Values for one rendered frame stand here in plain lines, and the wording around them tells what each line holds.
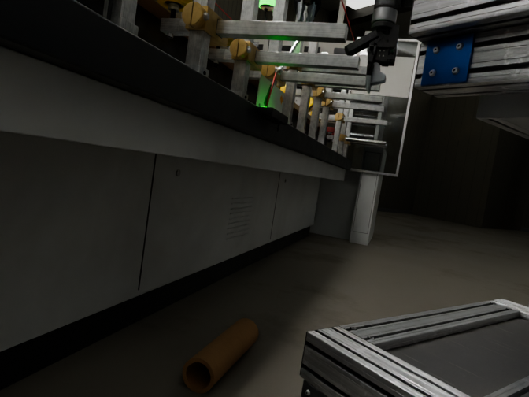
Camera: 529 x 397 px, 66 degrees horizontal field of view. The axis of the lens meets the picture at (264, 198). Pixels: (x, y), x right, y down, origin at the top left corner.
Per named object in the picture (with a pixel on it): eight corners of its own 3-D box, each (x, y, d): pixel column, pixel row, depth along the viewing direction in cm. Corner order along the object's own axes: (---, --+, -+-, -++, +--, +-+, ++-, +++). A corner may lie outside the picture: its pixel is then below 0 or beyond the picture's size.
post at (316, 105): (314, 147, 210) (329, 53, 207) (312, 146, 207) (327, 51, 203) (308, 146, 211) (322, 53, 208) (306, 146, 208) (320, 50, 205)
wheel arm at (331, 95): (382, 103, 203) (382, 96, 203) (381, 102, 200) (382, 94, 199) (286, 95, 218) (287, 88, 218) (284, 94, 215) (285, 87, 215)
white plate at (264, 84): (281, 120, 146) (285, 93, 146) (257, 107, 122) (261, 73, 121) (279, 120, 147) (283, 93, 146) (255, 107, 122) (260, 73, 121)
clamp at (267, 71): (285, 87, 145) (286, 72, 144) (273, 76, 132) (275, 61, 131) (270, 86, 146) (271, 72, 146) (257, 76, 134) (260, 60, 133)
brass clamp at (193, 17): (229, 47, 97) (232, 25, 97) (203, 25, 84) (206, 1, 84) (205, 46, 99) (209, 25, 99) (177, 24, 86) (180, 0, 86)
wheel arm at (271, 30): (345, 47, 85) (349, 27, 85) (343, 42, 82) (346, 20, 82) (166, 38, 99) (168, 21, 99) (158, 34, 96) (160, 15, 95)
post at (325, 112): (322, 154, 234) (335, 70, 231) (321, 154, 231) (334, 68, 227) (316, 153, 235) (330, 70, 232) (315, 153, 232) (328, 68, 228)
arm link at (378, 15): (371, 6, 126) (374, 17, 134) (370, 21, 127) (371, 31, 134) (397, 6, 124) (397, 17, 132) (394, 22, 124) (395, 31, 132)
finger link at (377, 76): (382, 91, 126) (387, 61, 126) (364, 90, 128) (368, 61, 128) (383, 94, 129) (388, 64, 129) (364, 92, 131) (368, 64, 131)
